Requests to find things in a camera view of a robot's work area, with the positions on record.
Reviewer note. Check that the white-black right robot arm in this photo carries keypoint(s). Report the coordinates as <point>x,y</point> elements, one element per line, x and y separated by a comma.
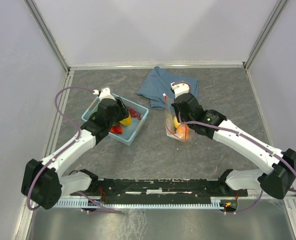
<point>276,169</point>

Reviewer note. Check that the yellow toy pear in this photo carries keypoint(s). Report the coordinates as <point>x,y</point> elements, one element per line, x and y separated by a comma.
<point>175,122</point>

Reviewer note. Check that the purple toy grapes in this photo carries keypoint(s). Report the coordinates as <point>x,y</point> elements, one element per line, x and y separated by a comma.
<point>134,114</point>

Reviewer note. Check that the aluminium frame post left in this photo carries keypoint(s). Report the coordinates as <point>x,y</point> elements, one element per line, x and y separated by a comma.
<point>36,14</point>

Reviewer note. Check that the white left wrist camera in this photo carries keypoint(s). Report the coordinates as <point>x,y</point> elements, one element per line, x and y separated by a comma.
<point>104,93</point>

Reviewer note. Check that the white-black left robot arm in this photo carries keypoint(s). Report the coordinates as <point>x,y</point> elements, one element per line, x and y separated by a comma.
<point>44,181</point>

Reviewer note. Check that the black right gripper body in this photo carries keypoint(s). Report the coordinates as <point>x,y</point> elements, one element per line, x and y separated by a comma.
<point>183,118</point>

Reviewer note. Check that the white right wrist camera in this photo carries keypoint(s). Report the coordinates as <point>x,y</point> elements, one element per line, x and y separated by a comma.
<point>179,88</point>

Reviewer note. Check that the aluminium frame post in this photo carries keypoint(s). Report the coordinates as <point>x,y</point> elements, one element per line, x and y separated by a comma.
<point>265,32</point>
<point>36,14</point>

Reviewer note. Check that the clear zip bag orange zipper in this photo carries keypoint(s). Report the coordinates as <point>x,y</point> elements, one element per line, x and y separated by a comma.
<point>173,128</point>

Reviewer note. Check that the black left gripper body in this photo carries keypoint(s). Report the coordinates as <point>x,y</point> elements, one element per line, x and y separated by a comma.
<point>117,117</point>

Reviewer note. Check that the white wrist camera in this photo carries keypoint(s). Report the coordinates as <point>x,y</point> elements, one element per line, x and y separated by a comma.
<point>104,93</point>
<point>179,88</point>

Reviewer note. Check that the aluminium frame post right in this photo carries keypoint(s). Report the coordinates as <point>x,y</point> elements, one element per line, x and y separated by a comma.
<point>265,32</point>

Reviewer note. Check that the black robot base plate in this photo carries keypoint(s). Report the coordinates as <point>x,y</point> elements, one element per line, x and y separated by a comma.
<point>161,191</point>

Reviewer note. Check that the orange-red toy peach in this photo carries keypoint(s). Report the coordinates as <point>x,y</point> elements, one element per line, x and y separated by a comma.
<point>181,132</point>

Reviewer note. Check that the light blue plastic basket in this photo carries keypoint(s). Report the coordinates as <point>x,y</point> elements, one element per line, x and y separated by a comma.
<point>129,132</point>

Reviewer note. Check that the yellow toy starfruit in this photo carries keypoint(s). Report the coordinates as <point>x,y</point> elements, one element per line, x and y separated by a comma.
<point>126,121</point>

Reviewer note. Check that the red toy strawberry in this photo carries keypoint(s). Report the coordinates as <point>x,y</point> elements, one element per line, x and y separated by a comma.
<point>117,129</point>

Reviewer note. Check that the blue folded cloth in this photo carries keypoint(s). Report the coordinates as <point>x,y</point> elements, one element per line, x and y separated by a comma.
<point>158,82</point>

